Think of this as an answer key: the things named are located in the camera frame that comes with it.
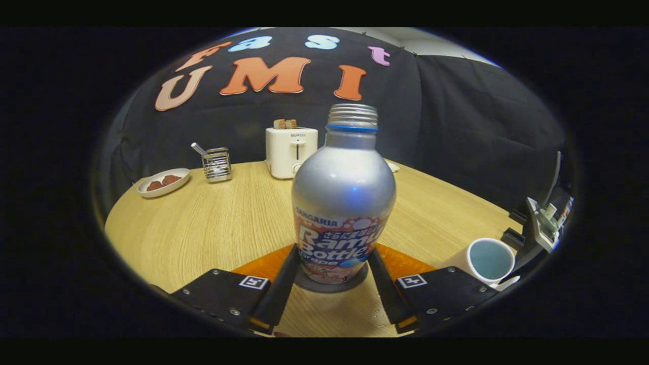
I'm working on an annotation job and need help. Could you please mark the white toaster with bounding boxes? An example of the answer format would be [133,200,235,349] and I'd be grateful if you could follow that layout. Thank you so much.
[265,127,319,179]

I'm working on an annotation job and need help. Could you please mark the black backdrop cloth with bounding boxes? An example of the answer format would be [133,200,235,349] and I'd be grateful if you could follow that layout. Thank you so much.
[94,27,566,213]

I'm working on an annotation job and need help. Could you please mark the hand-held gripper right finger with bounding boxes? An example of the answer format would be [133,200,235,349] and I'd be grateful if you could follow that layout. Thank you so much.
[367,244,500,334]

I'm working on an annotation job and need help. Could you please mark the wooden table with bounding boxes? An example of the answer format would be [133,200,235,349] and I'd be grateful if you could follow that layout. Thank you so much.
[104,160,523,338]

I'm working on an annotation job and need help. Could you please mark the silver juice bottle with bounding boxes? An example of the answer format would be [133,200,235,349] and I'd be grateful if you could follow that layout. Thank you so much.
[291,103,397,284]

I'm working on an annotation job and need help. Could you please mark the white cup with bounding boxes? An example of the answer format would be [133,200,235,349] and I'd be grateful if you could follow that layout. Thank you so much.
[437,238,521,292]

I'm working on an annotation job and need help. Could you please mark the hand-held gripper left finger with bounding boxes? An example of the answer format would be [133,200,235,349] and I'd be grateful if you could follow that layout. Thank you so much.
[169,244,301,335]

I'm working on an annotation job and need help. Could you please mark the metal utensil holder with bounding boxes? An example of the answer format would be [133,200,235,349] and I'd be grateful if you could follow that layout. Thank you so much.
[202,147,233,183]

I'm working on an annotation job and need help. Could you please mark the white desk stand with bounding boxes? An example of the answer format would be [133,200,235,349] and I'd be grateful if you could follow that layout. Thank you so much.
[525,151,575,254]

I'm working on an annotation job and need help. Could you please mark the white plate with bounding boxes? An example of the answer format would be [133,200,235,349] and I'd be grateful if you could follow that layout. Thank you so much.
[136,168,191,198]

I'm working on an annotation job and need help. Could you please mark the dark brown round coaster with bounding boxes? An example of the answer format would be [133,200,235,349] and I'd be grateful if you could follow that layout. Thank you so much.
[293,261,369,294]

